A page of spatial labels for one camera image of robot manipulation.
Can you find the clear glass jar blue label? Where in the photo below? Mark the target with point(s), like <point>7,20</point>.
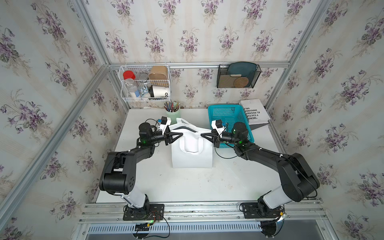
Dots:
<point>132,88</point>

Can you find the white paper cup black lid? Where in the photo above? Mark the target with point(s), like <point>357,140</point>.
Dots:
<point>159,92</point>

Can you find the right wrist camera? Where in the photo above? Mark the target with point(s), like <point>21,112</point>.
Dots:
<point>218,126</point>

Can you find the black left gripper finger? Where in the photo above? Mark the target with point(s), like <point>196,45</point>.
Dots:
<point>175,136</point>
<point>175,128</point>

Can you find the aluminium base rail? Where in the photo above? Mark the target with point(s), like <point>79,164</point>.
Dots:
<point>198,212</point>

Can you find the white insulated delivery bag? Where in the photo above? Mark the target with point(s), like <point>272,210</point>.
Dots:
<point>191,150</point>

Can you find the white book black lettering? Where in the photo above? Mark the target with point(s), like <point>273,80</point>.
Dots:
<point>255,112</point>

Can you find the teal plastic basket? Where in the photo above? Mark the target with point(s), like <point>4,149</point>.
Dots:
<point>230,114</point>

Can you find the green pencil cup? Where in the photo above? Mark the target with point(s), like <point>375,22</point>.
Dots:
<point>173,111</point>

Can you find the white wire wall basket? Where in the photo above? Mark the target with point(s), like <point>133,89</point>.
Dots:
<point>142,81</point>

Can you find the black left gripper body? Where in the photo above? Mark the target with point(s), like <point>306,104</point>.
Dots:
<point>166,139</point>

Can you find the round woven rattan coaster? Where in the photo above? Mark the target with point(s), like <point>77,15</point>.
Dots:
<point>241,82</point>

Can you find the black mesh wall organizer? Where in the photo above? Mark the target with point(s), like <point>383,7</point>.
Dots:
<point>229,72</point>

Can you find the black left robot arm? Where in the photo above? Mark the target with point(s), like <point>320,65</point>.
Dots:
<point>118,177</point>

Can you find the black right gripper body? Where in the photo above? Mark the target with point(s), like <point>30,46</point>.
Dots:
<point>226,139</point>

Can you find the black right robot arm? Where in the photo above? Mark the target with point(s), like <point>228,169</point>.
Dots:
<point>297,178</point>

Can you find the red lid jar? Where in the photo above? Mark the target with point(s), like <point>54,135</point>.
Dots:
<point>129,75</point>

